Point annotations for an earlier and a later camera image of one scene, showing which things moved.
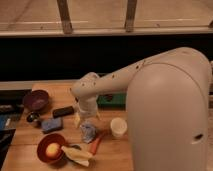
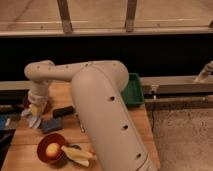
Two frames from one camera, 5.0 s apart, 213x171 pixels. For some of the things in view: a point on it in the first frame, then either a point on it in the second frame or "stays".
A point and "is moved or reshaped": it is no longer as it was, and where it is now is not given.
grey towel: (88, 131) is moved or reshaped
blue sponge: (52, 124) stays
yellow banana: (78, 157) stays
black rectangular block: (62, 112) stays
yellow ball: (52, 149) stays
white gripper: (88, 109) -> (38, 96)
